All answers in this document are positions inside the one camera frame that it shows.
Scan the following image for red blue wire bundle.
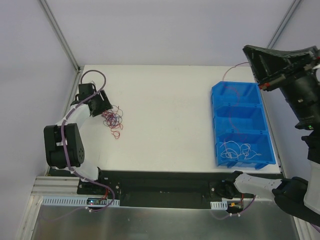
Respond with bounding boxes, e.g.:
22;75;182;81
101;104;125;140

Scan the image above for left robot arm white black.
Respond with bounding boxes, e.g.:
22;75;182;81
43;83;113;195

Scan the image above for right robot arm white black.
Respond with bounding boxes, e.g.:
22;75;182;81
225;45;320;226

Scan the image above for blue far storage bin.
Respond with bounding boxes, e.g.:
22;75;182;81
211;81;262;107

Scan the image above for blue storage bin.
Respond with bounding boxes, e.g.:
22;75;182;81
211;81;262;107
212;105;268;134
215;132;276;170

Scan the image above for blue middle storage bin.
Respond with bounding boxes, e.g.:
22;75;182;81
212;105;268;134

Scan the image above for blue near storage bin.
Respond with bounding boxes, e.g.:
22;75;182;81
215;132;276;170

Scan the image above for right aluminium frame post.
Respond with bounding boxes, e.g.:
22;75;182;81
266;0;303;49

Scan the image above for aluminium frame post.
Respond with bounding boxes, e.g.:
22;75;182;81
38;0;81;72
266;0;303;49

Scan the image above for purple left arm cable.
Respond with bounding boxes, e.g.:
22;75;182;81
39;69;116;222

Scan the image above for left aluminium frame post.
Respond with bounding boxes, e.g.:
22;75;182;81
38;0;81;72

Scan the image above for white wires in near bin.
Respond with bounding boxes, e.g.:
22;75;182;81
219;140;262;161

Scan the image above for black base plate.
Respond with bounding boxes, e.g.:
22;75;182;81
74;169;253;208

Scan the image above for left white cable duct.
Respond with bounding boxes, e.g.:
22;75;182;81
42;196;120;208

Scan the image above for white cable duct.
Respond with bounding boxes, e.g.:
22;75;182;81
42;196;120;208
210;200;228;211

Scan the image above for right white cable duct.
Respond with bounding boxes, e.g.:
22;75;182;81
210;200;228;211

